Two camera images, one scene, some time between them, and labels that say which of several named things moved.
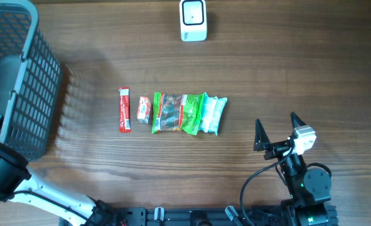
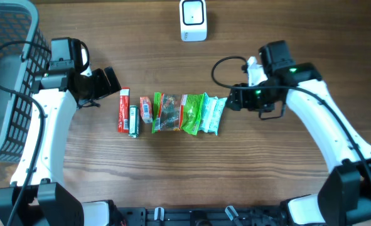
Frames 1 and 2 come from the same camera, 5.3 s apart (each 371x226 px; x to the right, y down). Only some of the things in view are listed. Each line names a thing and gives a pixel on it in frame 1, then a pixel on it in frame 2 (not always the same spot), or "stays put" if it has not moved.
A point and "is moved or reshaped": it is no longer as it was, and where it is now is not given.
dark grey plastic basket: (22, 75) stays put
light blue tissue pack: (211, 112) stays put
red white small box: (144, 109) is moved or reshaped
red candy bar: (125, 109) stays put
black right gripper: (262, 143) to (241, 100)
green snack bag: (177, 112) stays put
